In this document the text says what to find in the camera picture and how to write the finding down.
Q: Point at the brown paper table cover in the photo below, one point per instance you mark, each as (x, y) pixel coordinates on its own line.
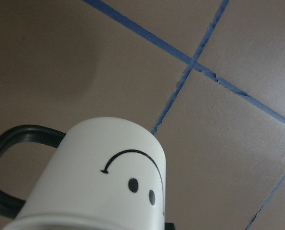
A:
(214, 91)

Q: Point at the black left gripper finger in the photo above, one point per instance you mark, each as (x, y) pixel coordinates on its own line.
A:
(169, 226)

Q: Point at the white smiley mug black handle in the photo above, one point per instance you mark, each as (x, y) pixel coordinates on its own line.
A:
(106, 174)

